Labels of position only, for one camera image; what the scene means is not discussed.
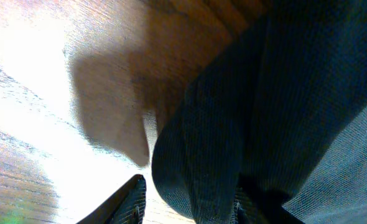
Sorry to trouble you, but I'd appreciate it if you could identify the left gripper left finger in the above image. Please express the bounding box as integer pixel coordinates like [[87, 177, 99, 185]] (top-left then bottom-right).
[[77, 174, 146, 224]]

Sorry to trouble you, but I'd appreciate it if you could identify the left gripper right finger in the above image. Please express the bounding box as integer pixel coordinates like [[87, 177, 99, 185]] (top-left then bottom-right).
[[231, 187, 304, 224]]

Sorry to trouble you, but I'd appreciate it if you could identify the black t-shirt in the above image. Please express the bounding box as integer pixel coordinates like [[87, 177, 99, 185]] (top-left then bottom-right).
[[152, 0, 367, 224]]

